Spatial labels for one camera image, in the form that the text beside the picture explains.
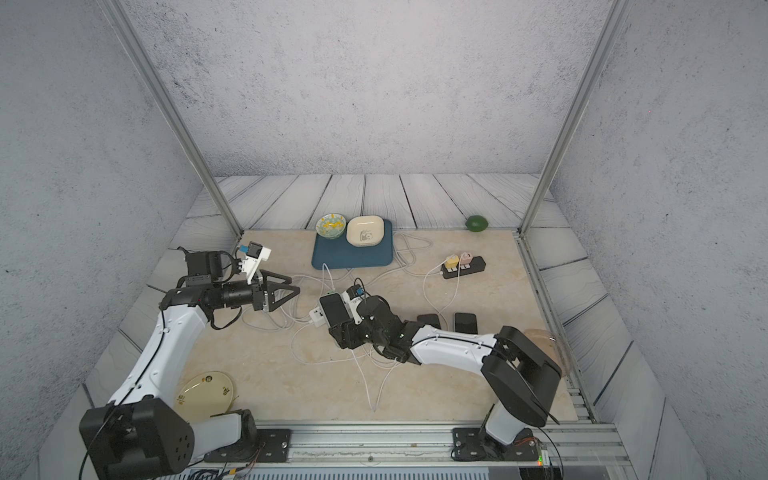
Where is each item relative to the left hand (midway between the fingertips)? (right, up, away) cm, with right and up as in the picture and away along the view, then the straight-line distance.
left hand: (295, 286), depth 74 cm
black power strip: (+54, +4, +34) cm, 64 cm away
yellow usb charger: (+44, +5, +31) cm, 54 cm away
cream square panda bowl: (+13, +17, +44) cm, 49 cm away
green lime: (+57, +20, +45) cm, 75 cm away
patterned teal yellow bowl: (0, +19, +45) cm, 49 cm away
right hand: (+10, -12, +6) cm, 16 cm away
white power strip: (+1, -12, +20) cm, 23 cm away
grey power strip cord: (+14, -1, +32) cm, 35 cm away
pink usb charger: (+49, +6, +29) cm, 57 cm away
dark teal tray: (+3, +8, +40) cm, 41 cm away
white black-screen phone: (+7, -7, +10) cm, 15 cm away
